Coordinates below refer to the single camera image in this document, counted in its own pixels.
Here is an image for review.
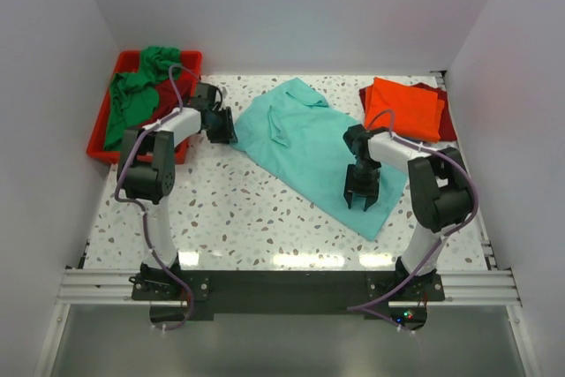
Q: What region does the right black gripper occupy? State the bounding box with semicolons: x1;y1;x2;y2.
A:
343;159;380;208

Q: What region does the teal t shirt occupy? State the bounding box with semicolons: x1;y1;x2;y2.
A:
234;78;407;241

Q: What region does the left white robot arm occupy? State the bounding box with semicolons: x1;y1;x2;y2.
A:
115;82;237;299

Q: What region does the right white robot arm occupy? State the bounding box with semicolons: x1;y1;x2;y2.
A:
343;124;478;300

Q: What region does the dark red t shirt in bin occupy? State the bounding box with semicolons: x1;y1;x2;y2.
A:
142;72;198;125

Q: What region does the red plastic bin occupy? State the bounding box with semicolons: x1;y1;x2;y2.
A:
87;50;203;164

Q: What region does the orange folded t shirt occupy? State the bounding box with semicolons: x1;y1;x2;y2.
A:
362;76;445;143

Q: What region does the green t shirt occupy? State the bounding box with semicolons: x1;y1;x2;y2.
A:
104;46;181;150

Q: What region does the dark red folded t shirt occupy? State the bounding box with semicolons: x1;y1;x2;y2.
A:
358;81;458;143

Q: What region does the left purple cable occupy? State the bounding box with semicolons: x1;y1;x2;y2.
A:
113;64;200;331

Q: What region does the aluminium rail frame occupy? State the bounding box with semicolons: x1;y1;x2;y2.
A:
33;69;542;377

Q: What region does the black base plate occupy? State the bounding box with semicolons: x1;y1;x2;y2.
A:
130;270;446;329

